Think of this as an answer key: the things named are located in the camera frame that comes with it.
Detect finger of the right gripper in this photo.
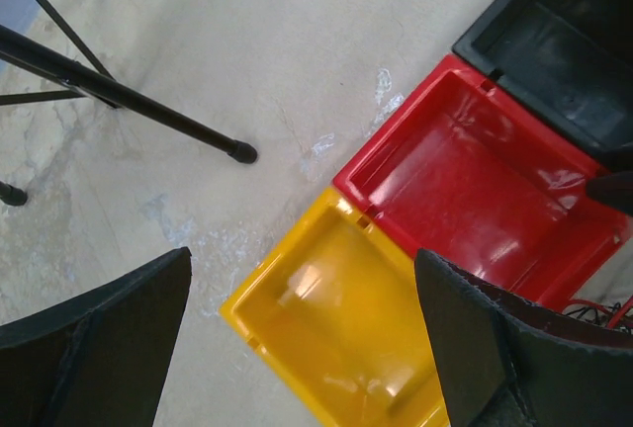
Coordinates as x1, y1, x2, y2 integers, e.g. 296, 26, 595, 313
586, 171, 633, 214

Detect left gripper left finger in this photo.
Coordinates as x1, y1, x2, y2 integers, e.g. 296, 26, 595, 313
1, 247, 192, 426

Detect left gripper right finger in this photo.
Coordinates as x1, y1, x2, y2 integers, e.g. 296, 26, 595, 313
414, 249, 632, 426

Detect red black cables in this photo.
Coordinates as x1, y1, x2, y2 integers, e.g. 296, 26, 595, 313
563, 298, 633, 334

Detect red plastic bin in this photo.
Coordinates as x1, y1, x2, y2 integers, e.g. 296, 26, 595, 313
333, 54, 632, 310

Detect black plastic bin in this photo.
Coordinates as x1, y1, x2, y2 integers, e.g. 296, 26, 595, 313
452, 0, 632, 172

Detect yellow plastic bin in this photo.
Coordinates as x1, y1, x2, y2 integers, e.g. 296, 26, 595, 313
221, 188, 449, 426

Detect black music stand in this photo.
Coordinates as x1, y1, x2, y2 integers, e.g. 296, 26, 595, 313
0, 0, 259, 208

